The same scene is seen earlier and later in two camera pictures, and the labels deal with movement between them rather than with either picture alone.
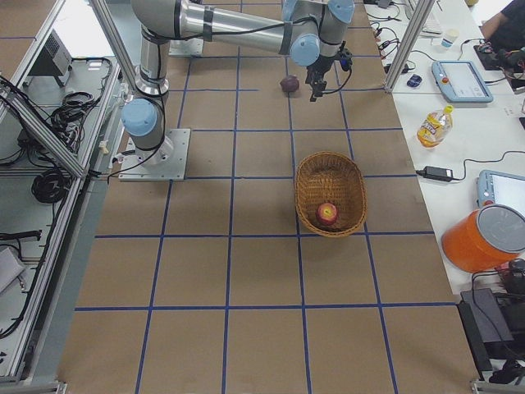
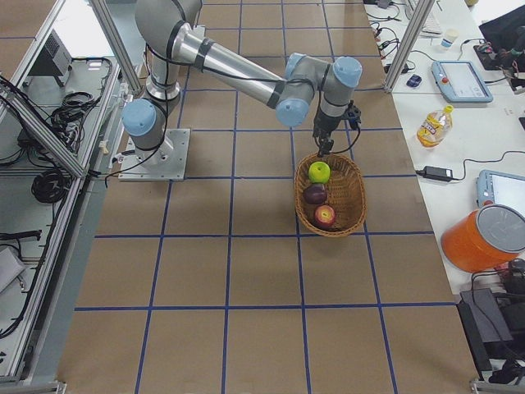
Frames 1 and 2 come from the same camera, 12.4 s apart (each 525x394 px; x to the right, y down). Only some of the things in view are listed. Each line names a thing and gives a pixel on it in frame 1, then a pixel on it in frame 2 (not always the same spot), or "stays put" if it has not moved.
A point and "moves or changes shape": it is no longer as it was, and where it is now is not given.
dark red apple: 289,84 moves or changes shape
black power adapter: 436,173 stays put
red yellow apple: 326,213 stays put
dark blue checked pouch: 414,81 stays put
